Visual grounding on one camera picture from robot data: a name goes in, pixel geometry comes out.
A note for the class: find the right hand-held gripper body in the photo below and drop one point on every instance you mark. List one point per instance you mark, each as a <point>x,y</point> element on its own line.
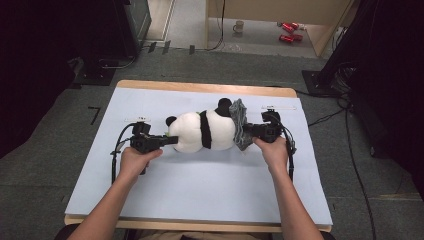
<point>270,130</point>

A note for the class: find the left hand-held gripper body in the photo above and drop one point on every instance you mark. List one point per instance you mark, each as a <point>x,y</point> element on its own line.
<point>143,141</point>

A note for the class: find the grey fluffy towel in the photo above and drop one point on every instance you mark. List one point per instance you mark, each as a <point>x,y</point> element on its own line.
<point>240,126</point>

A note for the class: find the panda plush toy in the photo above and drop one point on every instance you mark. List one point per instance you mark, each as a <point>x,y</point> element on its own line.
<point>190,133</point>

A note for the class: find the person's left hand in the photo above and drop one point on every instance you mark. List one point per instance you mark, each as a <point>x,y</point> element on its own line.
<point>135,163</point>

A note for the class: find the person's right hand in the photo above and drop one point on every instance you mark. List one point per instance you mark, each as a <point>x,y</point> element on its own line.
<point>273,155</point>

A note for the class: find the wooden table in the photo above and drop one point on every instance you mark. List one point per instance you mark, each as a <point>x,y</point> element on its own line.
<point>233,89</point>

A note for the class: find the light blue table mat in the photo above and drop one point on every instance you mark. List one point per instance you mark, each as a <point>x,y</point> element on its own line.
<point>200,190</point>

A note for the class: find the black corner tape mark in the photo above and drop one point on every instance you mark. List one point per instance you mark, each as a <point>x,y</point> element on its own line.
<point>95,113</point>

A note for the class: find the black tape strip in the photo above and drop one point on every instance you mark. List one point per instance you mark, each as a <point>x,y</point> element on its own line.
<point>166,47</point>
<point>191,49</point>
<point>152,47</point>

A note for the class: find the red can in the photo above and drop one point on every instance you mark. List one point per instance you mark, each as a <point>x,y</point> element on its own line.
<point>297,37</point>
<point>286,38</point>
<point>287,27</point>
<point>295,25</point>

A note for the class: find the person's beige clothing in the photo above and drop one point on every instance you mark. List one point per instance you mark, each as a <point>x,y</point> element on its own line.
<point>200,236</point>

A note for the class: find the beige mug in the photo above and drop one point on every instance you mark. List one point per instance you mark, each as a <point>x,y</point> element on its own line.
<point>238,26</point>

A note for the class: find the black stand with base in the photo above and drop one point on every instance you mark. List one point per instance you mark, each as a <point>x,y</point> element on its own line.
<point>336,50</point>

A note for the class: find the black cabinet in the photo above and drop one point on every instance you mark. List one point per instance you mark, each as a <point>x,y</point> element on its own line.
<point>133,30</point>

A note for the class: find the light wooden desk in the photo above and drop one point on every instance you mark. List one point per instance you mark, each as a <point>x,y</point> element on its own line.
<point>283,10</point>

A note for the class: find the black curtain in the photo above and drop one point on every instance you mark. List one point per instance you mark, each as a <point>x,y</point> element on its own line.
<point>396,83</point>
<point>30,66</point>

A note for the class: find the black flat base plate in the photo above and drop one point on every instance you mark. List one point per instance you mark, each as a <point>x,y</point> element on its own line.
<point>96,75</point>

